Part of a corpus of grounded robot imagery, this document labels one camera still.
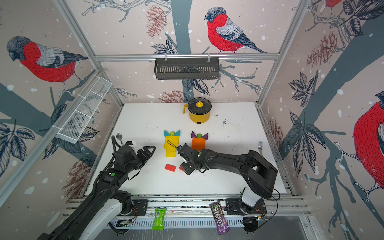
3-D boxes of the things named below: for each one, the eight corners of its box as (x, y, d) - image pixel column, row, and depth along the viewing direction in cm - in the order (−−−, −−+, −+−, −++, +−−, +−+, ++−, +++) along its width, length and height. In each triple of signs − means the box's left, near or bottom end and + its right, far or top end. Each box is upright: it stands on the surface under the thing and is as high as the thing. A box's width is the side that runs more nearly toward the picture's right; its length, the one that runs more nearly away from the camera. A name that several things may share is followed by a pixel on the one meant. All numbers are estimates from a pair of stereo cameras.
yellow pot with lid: (183, 118, 113) (182, 106, 103) (195, 104, 123) (195, 92, 113) (203, 128, 107) (204, 116, 97) (214, 112, 117) (216, 100, 107)
